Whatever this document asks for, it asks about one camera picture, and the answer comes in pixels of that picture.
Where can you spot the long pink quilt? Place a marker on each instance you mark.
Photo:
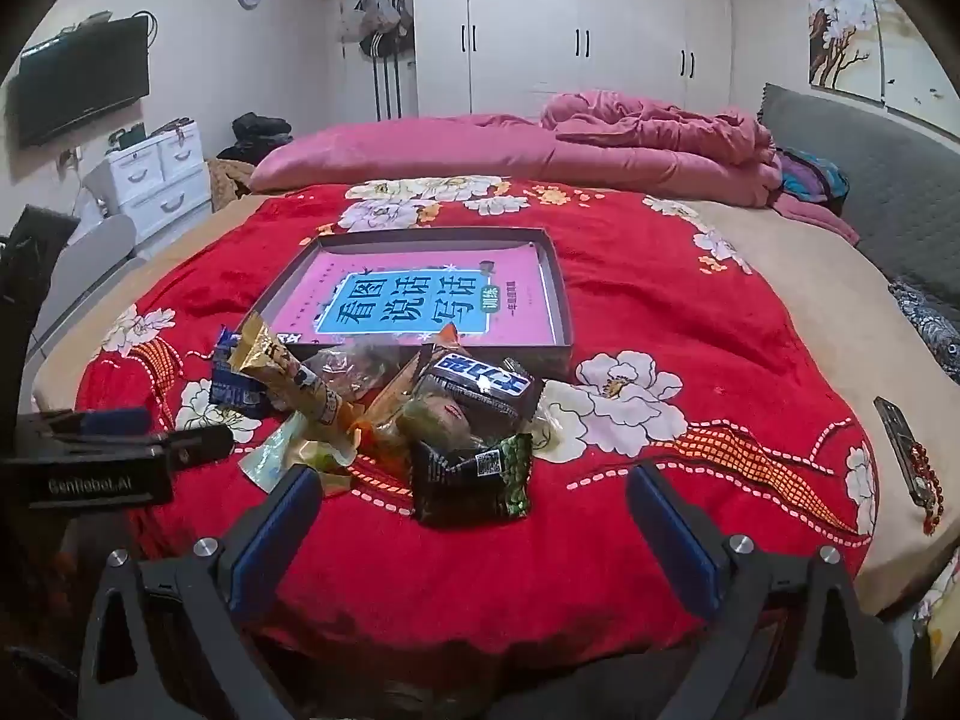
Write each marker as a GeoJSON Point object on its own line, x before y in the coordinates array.
{"type": "Point", "coordinates": [420, 154]}

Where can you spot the floral wall painting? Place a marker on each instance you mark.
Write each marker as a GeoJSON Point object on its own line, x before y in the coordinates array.
{"type": "Point", "coordinates": [840, 22]}

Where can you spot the pale floral cloth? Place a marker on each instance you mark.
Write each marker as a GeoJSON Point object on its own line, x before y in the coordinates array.
{"type": "Point", "coordinates": [941, 600]}

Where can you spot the blue snack packet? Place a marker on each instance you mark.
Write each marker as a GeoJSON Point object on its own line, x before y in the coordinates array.
{"type": "Point", "coordinates": [236, 386]}

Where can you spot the black television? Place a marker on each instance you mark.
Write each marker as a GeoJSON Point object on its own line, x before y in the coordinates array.
{"type": "Point", "coordinates": [79, 82]}

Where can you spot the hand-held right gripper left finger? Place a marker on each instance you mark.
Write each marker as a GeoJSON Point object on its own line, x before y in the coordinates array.
{"type": "Point", "coordinates": [271, 546]}

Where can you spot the orange rice cracker packet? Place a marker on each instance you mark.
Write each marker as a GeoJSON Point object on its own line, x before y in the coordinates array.
{"type": "Point", "coordinates": [386, 411]}

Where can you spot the clear snack packet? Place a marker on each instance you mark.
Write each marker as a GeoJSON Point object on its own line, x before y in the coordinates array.
{"type": "Point", "coordinates": [349, 367]}

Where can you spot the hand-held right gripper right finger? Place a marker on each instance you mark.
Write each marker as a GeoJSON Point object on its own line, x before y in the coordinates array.
{"type": "Point", "coordinates": [667, 540]}

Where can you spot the grey padded headboard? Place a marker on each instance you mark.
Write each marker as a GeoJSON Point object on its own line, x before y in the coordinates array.
{"type": "Point", "coordinates": [862, 165]}

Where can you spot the black bag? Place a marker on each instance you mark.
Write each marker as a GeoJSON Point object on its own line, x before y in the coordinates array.
{"type": "Point", "coordinates": [259, 135]}

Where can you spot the dark green snack packet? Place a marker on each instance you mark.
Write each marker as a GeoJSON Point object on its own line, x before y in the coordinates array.
{"type": "Point", "coordinates": [465, 487]}

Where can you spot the hanging bags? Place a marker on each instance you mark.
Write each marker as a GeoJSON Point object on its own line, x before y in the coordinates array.
{"type": "Point", "coordinates": [379, 19]}

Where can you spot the red floral blanket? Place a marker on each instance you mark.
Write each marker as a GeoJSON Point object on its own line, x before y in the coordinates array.
{"type": "Point", "coordinates": [675, 360]}

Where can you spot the colourful striped cloth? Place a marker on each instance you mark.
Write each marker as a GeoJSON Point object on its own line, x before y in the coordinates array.
{"type": "Point", "coordinates": [814, 176]}

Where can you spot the light green snack packet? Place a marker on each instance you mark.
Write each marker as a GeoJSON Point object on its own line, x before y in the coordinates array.
{"type": "Point", "coordinates": [281, 461]}

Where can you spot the white wardrobe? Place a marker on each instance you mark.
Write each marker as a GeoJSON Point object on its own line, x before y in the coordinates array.
{"type": "Point", "coordinates": [562, 15]}

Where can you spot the black phone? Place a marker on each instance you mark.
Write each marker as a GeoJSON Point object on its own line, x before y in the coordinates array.
{"type": "Point", "coordinates": [896, 427]}

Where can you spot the clear pickled vegetable packet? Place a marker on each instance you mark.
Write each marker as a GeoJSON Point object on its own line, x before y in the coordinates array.
{"type": "Point", "coordinates": [442, 420]}

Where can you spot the yellow long snack packet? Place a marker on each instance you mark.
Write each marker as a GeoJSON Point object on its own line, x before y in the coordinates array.
{"type": "Point", "coordinates": [289, 379]}

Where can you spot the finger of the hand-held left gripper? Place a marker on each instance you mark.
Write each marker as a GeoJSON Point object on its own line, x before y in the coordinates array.
{"type": "Point", "coordinates": [202, 446]}
{"type": "Point", "coordinates": [112, 421]}

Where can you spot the pink book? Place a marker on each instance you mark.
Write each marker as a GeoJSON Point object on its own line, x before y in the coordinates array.
{"type": "Point", "coordinates": [315, 292]}

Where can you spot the white drawer cabinet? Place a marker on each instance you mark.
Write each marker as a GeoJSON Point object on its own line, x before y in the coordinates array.
{"type": "Point", "coordinates": [161, 180]}

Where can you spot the brown knit cloth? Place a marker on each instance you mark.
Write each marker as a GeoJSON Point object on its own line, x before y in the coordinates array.
{"type": "Point", "coordinates": [229, 184]}

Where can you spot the grey patterned pillow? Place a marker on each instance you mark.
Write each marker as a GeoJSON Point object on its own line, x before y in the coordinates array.
{"type": "Point", "coordinates": [930, 330]}

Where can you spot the crumpled pink blanket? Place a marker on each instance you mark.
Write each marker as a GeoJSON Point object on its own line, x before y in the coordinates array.
{"type": "Point", "coordinates": [652, 124]}

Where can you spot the black chocolate bar packet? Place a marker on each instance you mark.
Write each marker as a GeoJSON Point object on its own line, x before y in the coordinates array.
{"type": "Point", "coordinates": [480, 386]}

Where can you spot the grey cardboard tray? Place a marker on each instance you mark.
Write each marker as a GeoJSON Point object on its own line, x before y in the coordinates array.
{"type": "Point", "coordinates": [559, 300]}

